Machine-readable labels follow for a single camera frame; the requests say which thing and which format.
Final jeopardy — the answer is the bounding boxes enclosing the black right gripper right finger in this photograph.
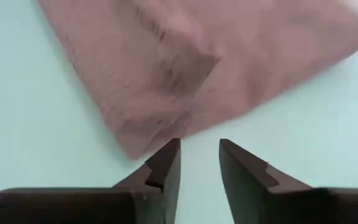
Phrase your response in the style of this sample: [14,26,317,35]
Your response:
[218,138,358,224]

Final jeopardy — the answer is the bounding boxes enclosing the green table mat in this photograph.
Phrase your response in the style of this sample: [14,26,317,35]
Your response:
[0,0,358,224]

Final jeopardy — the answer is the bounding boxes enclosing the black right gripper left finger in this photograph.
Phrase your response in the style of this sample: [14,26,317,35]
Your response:
[0,138,181,224]

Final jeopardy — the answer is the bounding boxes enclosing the grey towel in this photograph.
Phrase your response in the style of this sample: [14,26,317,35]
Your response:
[37,0,358,161]

